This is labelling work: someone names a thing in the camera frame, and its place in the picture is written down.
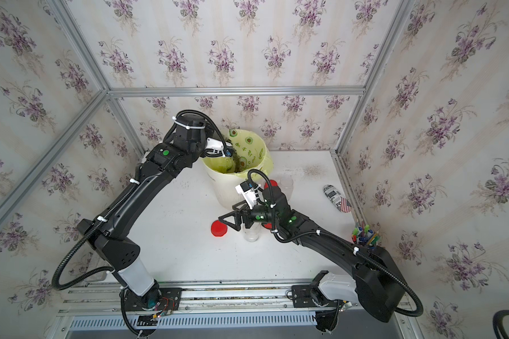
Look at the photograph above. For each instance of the coloured markers bundle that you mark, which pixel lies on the coloured markers bundle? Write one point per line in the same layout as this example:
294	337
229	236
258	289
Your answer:
366	236

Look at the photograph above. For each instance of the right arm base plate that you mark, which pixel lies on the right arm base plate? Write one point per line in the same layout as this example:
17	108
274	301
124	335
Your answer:
304	296

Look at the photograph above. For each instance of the aluminium rail frame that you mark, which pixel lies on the aluminium rail frame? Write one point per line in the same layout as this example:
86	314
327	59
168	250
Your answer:
102	298

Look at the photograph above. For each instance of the red-lid tea jar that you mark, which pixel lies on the red-lid tea jar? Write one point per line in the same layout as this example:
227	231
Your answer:
252	234
240	162
286	184

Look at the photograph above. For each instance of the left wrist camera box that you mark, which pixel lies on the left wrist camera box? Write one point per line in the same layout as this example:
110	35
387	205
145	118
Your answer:
217	149

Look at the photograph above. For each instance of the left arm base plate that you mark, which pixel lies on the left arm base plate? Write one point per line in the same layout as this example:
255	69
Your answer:
161	300

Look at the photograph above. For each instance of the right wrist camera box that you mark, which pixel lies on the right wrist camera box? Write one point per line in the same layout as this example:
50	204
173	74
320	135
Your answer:
251	193

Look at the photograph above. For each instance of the white trash bin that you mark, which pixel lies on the white trash bin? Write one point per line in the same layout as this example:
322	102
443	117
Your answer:
225	179

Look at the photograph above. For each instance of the flag patterned can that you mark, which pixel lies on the flag patterned can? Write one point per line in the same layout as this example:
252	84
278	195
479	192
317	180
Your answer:
337	199

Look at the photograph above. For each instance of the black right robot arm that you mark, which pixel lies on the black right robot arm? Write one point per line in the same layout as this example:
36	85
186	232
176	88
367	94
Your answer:
371	277

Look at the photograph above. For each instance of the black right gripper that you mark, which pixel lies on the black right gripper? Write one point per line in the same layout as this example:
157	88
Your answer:
237	216

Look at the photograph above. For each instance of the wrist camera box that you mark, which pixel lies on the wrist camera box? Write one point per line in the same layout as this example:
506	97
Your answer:
217	149
251	193

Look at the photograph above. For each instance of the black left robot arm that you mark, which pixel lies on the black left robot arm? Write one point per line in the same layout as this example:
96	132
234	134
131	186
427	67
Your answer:
193	135

